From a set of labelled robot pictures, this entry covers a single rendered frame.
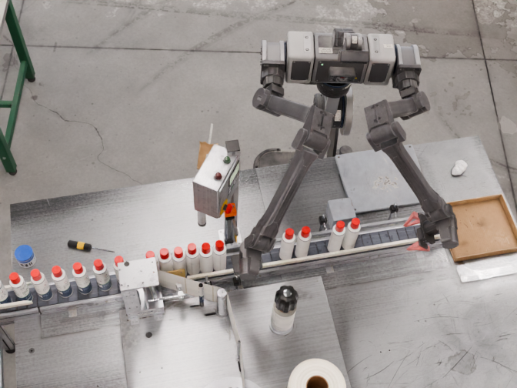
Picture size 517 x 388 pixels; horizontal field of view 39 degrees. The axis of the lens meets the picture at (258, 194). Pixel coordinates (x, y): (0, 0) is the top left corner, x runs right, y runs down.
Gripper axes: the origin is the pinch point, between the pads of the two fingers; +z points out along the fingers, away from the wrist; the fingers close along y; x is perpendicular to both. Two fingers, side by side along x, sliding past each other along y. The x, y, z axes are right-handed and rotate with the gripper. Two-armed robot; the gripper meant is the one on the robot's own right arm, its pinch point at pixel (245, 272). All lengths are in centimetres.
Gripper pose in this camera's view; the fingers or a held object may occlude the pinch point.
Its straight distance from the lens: 263.0
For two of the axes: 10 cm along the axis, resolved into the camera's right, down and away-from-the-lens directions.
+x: -2.0, -8.4, 5.1
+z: -0.6, 5.3, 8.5
